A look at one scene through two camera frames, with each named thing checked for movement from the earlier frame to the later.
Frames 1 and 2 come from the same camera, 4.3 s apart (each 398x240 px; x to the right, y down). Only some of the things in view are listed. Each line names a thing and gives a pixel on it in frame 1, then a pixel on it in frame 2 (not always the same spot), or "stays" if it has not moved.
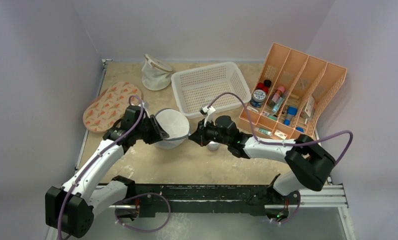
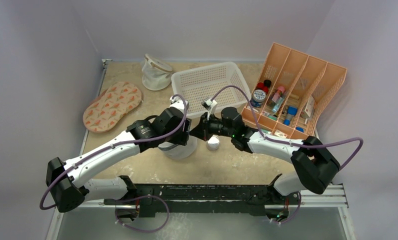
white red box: x=306 y=113 stays
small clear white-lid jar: x=213 y=146 stays
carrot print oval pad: x=101 y=114 stays
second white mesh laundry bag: x=157 y=73 stays
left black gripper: x=157 y=134 -> x=183 y=136
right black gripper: x=201 y=135 -> x=206 y=126
